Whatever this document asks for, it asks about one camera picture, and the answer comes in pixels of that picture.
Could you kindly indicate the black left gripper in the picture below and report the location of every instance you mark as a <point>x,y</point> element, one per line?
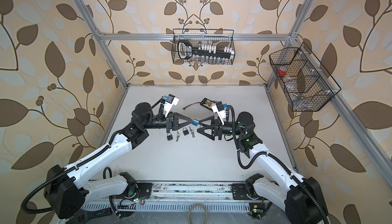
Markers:
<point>171,120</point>

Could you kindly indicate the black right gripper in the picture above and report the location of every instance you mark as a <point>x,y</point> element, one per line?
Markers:
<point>217,131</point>

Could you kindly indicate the blue padlock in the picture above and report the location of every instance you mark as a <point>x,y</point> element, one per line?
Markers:
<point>195,122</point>

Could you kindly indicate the black padlock with key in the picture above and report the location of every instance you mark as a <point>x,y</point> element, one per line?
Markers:
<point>185,131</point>

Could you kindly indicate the silver keys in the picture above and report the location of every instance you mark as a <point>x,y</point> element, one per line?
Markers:
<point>178,136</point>
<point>192,132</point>

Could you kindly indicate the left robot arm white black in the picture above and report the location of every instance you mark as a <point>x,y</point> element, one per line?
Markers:
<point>65,188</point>

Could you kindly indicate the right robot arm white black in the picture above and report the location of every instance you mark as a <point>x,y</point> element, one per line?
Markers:
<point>300,198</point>

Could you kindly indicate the silver keys on table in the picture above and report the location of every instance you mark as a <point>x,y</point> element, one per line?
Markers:
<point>178,136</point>

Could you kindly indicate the black padlock right open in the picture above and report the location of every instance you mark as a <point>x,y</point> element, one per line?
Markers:
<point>169,137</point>

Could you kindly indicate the black charging board yellow connectors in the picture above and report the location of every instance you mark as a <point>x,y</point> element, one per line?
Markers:
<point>207,103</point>

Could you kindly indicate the black tool set in basket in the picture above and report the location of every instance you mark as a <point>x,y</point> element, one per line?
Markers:
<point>186,51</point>

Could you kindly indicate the red item in basket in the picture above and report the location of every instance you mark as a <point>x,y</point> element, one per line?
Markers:
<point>282,71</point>

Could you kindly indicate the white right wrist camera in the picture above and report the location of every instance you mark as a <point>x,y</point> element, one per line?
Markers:
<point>221,110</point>

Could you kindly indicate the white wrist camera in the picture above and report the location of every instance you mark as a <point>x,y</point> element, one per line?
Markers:
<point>169,102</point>
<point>221,110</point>

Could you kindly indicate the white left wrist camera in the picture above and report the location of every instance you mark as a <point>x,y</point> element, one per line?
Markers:
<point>169,102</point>

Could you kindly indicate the aluminium frame post left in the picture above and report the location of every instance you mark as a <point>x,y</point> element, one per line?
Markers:
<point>89,21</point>

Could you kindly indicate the aluminium frame post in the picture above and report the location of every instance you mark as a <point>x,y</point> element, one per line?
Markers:
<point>89,21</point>
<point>292,37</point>

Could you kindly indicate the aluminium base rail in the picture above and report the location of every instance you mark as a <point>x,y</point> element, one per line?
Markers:
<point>181,196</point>

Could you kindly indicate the back wire basket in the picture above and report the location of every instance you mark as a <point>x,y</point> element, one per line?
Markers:
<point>219,37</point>

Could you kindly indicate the wire basket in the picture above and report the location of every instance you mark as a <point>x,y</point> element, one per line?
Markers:
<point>219,37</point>
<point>308,85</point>

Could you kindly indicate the right wire basket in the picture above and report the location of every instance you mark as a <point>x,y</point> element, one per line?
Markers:
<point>308,85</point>

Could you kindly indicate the aluminium frame post right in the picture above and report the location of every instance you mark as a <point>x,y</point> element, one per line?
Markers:
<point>292,37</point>

